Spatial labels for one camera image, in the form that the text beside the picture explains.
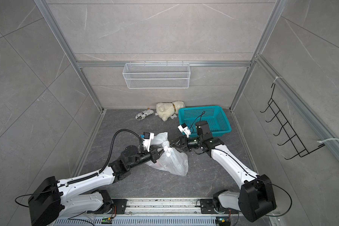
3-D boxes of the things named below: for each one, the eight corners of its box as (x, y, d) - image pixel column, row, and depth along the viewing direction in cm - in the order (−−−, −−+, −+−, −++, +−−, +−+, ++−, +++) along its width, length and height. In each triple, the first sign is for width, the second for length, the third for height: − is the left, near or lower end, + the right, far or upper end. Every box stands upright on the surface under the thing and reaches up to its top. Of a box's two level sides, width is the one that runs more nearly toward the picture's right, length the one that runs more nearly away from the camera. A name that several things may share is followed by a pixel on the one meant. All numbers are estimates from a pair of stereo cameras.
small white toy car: (138, 121, 113) (137, 118, 111) (135, 118, 116) (134, 115, 113) (153, 113, 119) (153, 110, 116) (150, 110, 121) (150, 107, 119)
